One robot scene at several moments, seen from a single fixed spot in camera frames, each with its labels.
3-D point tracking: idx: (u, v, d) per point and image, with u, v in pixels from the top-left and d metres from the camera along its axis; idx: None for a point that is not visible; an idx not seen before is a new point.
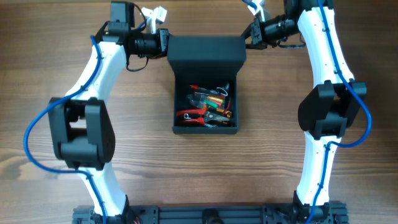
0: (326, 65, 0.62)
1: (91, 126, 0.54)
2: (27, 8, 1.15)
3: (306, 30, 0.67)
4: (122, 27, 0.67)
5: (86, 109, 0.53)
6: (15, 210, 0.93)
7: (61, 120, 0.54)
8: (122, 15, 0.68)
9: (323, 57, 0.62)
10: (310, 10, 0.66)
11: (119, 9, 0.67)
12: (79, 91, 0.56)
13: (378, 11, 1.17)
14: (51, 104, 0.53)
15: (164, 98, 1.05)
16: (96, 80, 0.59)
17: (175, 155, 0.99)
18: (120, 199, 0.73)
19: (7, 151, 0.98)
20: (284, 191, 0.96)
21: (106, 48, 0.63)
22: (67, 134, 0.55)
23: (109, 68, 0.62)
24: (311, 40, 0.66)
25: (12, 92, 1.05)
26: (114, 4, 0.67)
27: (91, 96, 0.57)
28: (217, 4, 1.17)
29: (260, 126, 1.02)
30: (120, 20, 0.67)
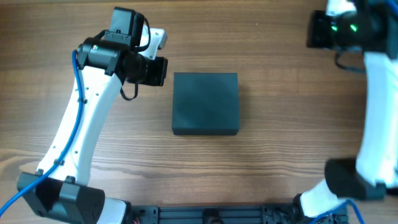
0: (387, 159, 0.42)
1: (68, 207, 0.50)
2: (28, 9, 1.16)
3: (377, 84, 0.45)
4: (122, 38, 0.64)
5: (61, 193, 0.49)
6: (15, 210, 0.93)
7: (37, 200, 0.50)
8: (124, 24, 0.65)
9: (388, 146, 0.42)
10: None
11: (122, 17, 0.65)
12: (53, 168, 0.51)
13: None
14: (25, 188, 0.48)
15: (164, 98, 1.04)
16: (75, 145, 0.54)
17: (175, 155, 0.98)
18: (120, 209, 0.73)
19: (7, 151, 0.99)
20: (285, 192, 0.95)
21: (89, 83, 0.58)
22: (44, 207, 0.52)
23: (94, 114, 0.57)
24: (383, 104, 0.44)
25: (12, 92, 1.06)
26: (117, 11, 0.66)
27: (67, 175, 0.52)
28: (217, 4, 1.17)
29: (260, 126, 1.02)
30: (121, 30, 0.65)
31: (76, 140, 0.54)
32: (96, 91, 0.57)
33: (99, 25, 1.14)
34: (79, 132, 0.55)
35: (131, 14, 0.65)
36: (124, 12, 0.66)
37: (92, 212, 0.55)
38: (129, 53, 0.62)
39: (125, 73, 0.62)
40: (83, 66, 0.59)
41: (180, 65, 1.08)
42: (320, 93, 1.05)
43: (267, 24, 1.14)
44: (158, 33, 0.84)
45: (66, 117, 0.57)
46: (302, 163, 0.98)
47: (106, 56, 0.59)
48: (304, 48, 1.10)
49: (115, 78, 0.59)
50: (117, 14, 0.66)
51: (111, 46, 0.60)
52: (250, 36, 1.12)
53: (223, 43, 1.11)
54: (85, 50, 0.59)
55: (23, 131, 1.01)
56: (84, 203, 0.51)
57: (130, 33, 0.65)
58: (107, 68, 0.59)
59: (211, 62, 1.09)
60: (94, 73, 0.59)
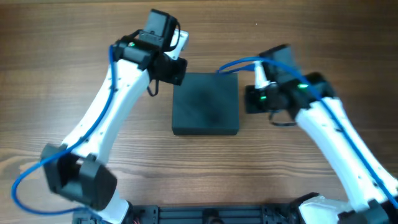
0: (360, 178, 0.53)
1: (86, 185, 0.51)
2: (28, 9, 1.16)
3: (315, 132, 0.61)
4: (155, 39, 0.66)
5: (81, 168, 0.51)
6: (15, 210, 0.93)
7: (56, 173, 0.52)
8: (158, 26, 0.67)
9: (352, 170, 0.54)
10: (311, 107, 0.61)
11: (157, 19, 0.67)
12: (78, 143, 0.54)
13: (377, 11, 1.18)
14: (48, 158, 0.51)
15: (164, 98, 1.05)
16: (101, 127, 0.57)
17: (175, 155, 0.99)
18: (122, 208, 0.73)
19: (7, 151, 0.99)
20: (284, 192, 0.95)
21: (122, 73, 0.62)
22: (60, 182, 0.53)
23: (123, 102, 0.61)
24: (326, 144, 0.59)
25: (12, 92, 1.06)
26: (153, 14, 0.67)
27: (90, 152, 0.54)
28: (217, 4, 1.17)
29: (260, 126, 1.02)
30: (155, 32, 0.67)
31: (103, 123, 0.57)
32: (128, 83, 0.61)
33: (99, 25, 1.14)
34: (107, 116, 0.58)
35: (166, 17, 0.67)
36: (159, 15, 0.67)
37: (105, 195, 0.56)
38: (160, 53, 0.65)
39: (154, 71, 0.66)
40: (119, 59, 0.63)
41: None
42: None
43: (267, 24, 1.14)
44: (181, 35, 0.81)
45: (96, 101, 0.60)
46: (302, 163, 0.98)
47: (139, 53, 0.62)
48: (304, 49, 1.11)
49: (145, 74, 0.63)
50: (153, 16, 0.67)
51: (145, 46, 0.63)
52: (250, 36, 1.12)
53: (224, 43, 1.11)
54: (122, 46, 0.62)
55: (23, 131, 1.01)
56: (101, 183, 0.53)
57: (163, 35, 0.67)
58: (140, 63, 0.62)
59: (211, 62, 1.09)
60: (128, 65, 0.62)
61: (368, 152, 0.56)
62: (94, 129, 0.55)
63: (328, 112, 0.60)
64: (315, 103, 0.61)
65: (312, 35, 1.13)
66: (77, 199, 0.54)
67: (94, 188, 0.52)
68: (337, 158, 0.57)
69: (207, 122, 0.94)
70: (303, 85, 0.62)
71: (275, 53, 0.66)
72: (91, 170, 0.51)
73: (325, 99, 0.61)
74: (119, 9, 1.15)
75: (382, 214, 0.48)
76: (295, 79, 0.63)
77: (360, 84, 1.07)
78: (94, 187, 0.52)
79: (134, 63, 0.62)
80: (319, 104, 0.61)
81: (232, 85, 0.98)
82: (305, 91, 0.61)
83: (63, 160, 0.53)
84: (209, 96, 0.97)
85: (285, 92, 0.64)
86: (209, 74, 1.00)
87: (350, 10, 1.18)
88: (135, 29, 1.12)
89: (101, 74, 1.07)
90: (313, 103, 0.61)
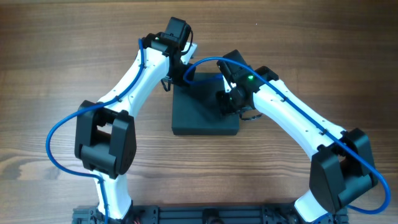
0: (308, 132, 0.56)
1: (115, 139, 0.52)
2: (28, 9, 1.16)
3: (267, 110, 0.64)
4: (173, 40, 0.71)
5: (114, 122, 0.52)
6: (15, 210, 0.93)
7: (88, 126, 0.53)
8: (176, 30, 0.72)
9: (301, 127, 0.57)
10: (259, 89, 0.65)
11: (176, 23, 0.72)
12: (113, 101, 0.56)
13: (377, 11, 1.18)
14: (83, 109, 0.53)
15: (164, 98, 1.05)
16: (131, 93, 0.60)
17: (175, 155, 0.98)
18: (126, 203, 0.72)
19: (7, 151, 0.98)
20: (284, 192, 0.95)
21: (151, 58, 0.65)
22: (90, 139, 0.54)
23: (150, 78, 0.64)
24: (278, 116, 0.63)
25: (12, 92, 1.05)
26: (173, 20, 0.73)
27: (122, 109, 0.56)
28: (217, 5, 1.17)
29: (260, 126, 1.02)
30: (174, 34, 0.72)
31: (135, 89, 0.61)
32: (154, 63, 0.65)
33: (99, 24, 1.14)
34: (137, 85, 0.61)
35: (184, 23, 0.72)
36: (178, 21, 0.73)
37: (127, 157, 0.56)
38: (177, 48, 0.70)
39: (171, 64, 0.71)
40: (147, 48, 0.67)
41: None
42: (321, 93, 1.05)
43: (267, 24, 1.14)
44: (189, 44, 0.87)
45: (127, 74, 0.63)
46: (302, 163, 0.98)
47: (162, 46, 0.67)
48: (304, 48, 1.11)
49: (168, 61, 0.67)
50: (173, 21, 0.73)
51: (166, 42, 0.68)
52: (250, 36, 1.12)
53: (223, 43, 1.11)
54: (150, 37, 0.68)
55: (23, 131, 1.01)
56: (128, 141, 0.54)
57: (180, 37, 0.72)
58: (163, 51, 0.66)
59: (211, 62, 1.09)
60: (156, 51, 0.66)
61: (311, 111, 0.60)
62: (127, 91, 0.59)
63: (272, 90, 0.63)
64: (262, 86, 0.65)
65: (312, 34, 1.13)
66: (100, 161, 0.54)
67: (122, 143, 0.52)
68: (289, 124, 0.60)
69: (209, 121, 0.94)
70: (252, 76, 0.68)
71: (228, 56, 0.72)
72: (122, 124, 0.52)
73: (271, 81, 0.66)
74: (119, 9, 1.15)
75: (333, 156, 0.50)
76: (246, 72, 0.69)
77: (360, 84, 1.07)
78: (122, 143, 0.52)
79: (159, 50, 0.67)
80: (265, 86, 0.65)
81: None
82: (259, 83, 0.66)
83: (96, 116, 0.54)
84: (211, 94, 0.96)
85: (240, 86, 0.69)
86: (211, 74, 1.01)
87: (350, 10, 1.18)
88: (134, 29, 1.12)
89: (101, 74, 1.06)
90: (260, 86, 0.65)
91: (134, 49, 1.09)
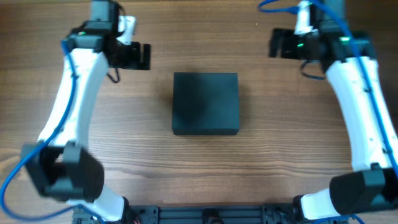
0: (372, 140, 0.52)
1: (72, 172, 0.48)
2: (28, 9, 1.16)
3: (340, 86, 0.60)
4: (104, 26, 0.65)
5: (62, 157, 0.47)
6: (15, 209, 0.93)
7: (40, 171, 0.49)
8: (102, 12, 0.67)
9: (367, 128, 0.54)
10: (346, 61, 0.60)
11: (99, 6, 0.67)
12: (55, 134, 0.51)
13: (379, 10, 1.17)
14: (25, 158, 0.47)
15: (164, 98, 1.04)
16: (71, 114, 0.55)
17: (175, 155, 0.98)
18: (119, 205, 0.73)
19: (7, 151, 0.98)
20: (284, 192, 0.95)
21: (80, 61, 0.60)
22: (47, 180, 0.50)
23: (88, 85, 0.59)
24: (347, 99, 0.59)
25: (12, 92, 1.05)
26: (96, 2, 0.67)
27: (68, 139, 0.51)
28: (217, 5, 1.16)
29: (260, 126, 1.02)
30: (101, 18, 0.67)
31: (74, 107, 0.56)
32: (86, 67, 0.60)
33: None
34: (76, 103, 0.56)
35: (109, 4, 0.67)
36: (101, 1, 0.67)
37: (92, 180, 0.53)
38: (111, 36, 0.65)
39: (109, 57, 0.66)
40: (73, 50, 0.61)
41: (180, 65, 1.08)
42: (321, 92, 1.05)
43: (267, 24, 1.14)
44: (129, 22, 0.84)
45: (60, 93, 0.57)
46: (302, 163, 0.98)
47: (92, 38, 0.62)
48: None
49: (102, 57, 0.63)
50: (95, 3, 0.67)
51: (95, 33, 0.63)
52: (250, 36, 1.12)
53: (223, 44, 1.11)
54: (72, 36, 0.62)
55: (23, 131, 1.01)
56: (86, 168, 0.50)
57: (109, 20, 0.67)
58: (94, 48, 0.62)
59: (211, 62, 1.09)
60: (84, 53, 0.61)
61: (388, 118, 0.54)
62: (65, 115, 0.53)
63: (360, 71, 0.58)
64: (351, 58, 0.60)
65: None
66: (68, 194, 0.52)
67: (81, 173, 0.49)
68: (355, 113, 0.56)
69: (209, 121, 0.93)
70: (346, 38, 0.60)
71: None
72: (74, 154, 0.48)
73: (364, 57, 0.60)
74: None
75: (381, 178, 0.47)
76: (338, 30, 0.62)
77: None
78: (80, 173, 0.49)
79: (89, 49, 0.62)
80: (355, 60, 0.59)
81: (236, 81, 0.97)
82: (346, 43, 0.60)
83: (43, 156, 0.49)
84: (212, 94, 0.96)
85: (326, 40, 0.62)
86: (214, 73, 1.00)
87: (351, 10, 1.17)
88: None
89: None
90: (349, 58, 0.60)
91: None
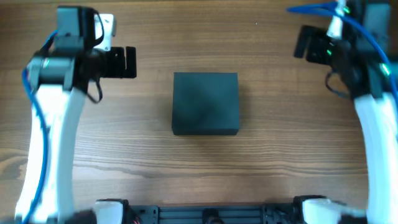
0: (395, 200, 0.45)
1: None
2: (27, 9, 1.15)
3: (368, 124, 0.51)
4: (74, 40, 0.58)
5: None
6: (16, 209, 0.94)
7: None
8: (72, 23, 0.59)
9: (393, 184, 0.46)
10: (384, 98, 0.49)
11: (68, 15, 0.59)
12: (32, 211, 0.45)
13: None
14: None
15: (163, 98, 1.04)
16: (48, 180, 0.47)
17: (175, 155, 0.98)
18: (119, 213, 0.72)
19: (7, 151, 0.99)
20: (284, 192, 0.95)
21: (47, 107, 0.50)
22: None
23: (62, 134, 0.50)
24: (375, 141, 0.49)
25: (12, 92, 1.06)
26: (61, 10, 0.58)
27: (48, 214, 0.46)
28: (217, 4, 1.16)
29: (261, 126, 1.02)
30: (71, 33, 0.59)
31: (50, 168, 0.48)
32: (58, 112, 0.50)
33: None
34: (51, 164, 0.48)
35: (76, 10, 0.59)
36: (68, 11, 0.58)
37: None
38: (82, 58, 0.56)
39: (86, 83, 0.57)
40: (38, 88, 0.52)
41: (180, 65, 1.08)
42: (321, 92, 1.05)
43: (267, 23, 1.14)
44: (108, 21, 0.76)
45: (33, 149, 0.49)
46: (302, 163, 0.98)
47: (61, 65, 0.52)
48: None
49: (76, 93, 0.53)
50: (61, 14, 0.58)
51: (64, 56, 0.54)
52: (250, 36, 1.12)
53: (223, 44, 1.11)
54: (35, 63, 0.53)
55: (23, 131, 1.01)
56: None
57: (81, 32, 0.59)
58: (63, 81, 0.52)
59: (211, 62, 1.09)
60: (52, 92, 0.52)
61: None
62: (41, 186, 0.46)
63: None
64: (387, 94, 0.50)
65: None
66: None
67: None
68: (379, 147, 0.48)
69: (208, 121, 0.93)
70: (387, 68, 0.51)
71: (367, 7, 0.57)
72: None
73: None
74: (119, 9, 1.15)
75: None
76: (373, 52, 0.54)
77: None
78: None
79: (58, 83, 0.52)
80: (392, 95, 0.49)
81: (236, 81, 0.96)
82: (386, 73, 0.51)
83: None
84: (212, 94, 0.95)
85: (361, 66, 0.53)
86: (213, 73, 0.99)
87: None
88: (134, 29, 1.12)
89: None
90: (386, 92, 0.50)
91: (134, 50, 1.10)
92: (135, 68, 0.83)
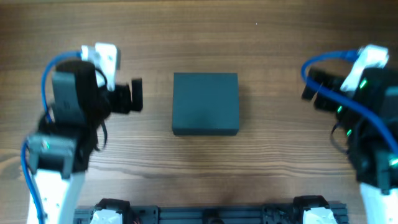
0: None
1: None
2: (27, 9, 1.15)
3: (373, 208, 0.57)
4: (73, 112, 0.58)
5: None
6: (16, 210, 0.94)
7: None
8: (70, 94, 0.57)
9: None
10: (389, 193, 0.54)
11: (64, 86, 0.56)
12: None
13: (379, 10, 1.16)
14: None
15: (163, 98, 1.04)
16: None
17: (175, 155, 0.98)
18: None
19: (7, 152, 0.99)
20: (284, 192, 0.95)
21: (44, 192, 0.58)
22: None
23: (60, 217, 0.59)
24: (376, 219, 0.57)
25: (12, 92, 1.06)
26: (57, 79, 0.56)
27: None
28: (217, 4, 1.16)
29: (261, 126, 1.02)
30: (69, 103, 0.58)
31: None
32: (56, 202, 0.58)
33: (100, 25, 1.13)
34: None
35: (73, 81, 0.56)
36: (64, 80, 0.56)
37: None
38: (84, 137, 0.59)
39: (84, 159, 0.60)
40: (37, 170, 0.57)
41: (180, 65, 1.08)
42: None
43: (267, 23, 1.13)
44: (112, 58, 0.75)
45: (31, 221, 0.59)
46: (302, 163, 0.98)
47: (60, 150, 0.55)
48: (304, 48, 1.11)
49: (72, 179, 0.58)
50: (56, 83, 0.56)
51: (64, 135, 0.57)
52: (250, 36, 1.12)
53: (224, 44, 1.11)
54: (35, 149, 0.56)
55: (23, 131, 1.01)
56: None
57: (79, 102, 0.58)
58: (63, 168, 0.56)
59: (211, 62, 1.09)
60: (48, 181, 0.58)
61: None
62: None
63: None
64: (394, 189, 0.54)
65: (313, 34, 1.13)
66: None
67: None
68: (379, 218, 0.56)
69: (208, 121, 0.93)
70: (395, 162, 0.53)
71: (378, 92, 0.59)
72: None
73: None
74: (119, 9, 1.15)
75: None
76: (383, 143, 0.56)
77: None
78: None
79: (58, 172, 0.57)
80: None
81: (236, 81, 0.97)
82: (392, 165, 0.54)
83: None
84: (212, 94, 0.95)
85: (369, 155, 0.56)
86: (212, 73, 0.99)
87: (352, 9, 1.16)
88: (134, 30, 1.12)
89: None
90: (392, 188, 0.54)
91: (135, 50, 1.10)
92: (139, 106, 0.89)
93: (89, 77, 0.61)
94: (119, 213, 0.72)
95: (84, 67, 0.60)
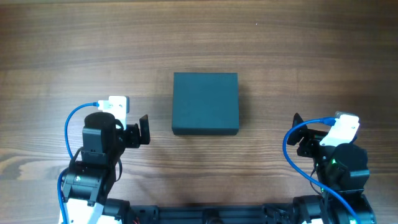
0: None
1: None
2: (28, 9, 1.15)
3: None
4: (97, 157, 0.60)
5: None
6: (15, 210, 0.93)
7: None
8: (96, 144, 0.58)
9: None
10: None
11: (91, 137, 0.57)
12: None
13: (378, 10, 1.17)
14: None
15: (164, 98, 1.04)
16: None
17: (175, 155, 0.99)
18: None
19: (7, 151, 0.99)
20: (284, 192, 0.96)
21: (73, 214, 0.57)
22: None
23: None
24: None
25: (11, 92, 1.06)
26: (86, 130, 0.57)
27: None
28: (217, 5, 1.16)
29: (261, 126, 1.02)
30: (95, 150, 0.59)
31: None
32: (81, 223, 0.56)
33: (99, 25, 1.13)
34: None
35: (101, 132, 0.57)
36: (92, 133, 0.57)
37: None
38: (108, 175, 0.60)
39: (106, 196, 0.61)
40: (68, 198, 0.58)
41: (180, 65, 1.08)
42: (320, 93, 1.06)
43: (267, 24, 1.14)
44: (122, 106, 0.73)
45: None
46: (302, 163, 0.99)
47: (89, 184, 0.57)
48: (304, 49, 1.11)
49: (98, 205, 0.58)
50: (86, 135, 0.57)
51: (94, 173, 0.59)
52: (250, 36, 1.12)
53: (223, 44, 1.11)
54: (68, 181, 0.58)
55: (23, 131, 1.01)
56: None
57: (104, 150, 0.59)
58: (89, 198, 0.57)
59: (211, 62, 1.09)
60: (77, 205, 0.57)
61: None
62: None
63: None
64: None
65: (313, 35, 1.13)
66: None
67: None
68: None
69: (209, 120, 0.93)
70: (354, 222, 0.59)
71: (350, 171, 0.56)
72: None
73: None
74: (119, 9, 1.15)
75: None
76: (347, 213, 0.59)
77: (360, 84, 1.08)
78: None
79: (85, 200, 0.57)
80: None
81: (236, 81, 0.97)
82: None
83: None
84: (212, 94, 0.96)
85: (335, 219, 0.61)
86: (213, 73, 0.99)
87: (352, 10, 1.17)
88: (134, 30, 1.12)
89: (101, 74, 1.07)
90: None
91: (134, 50, 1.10)
92: (148, 137, 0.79)
93: (113, 126, 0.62)
94: (117, 220, 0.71)
95: (109, 120, 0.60)
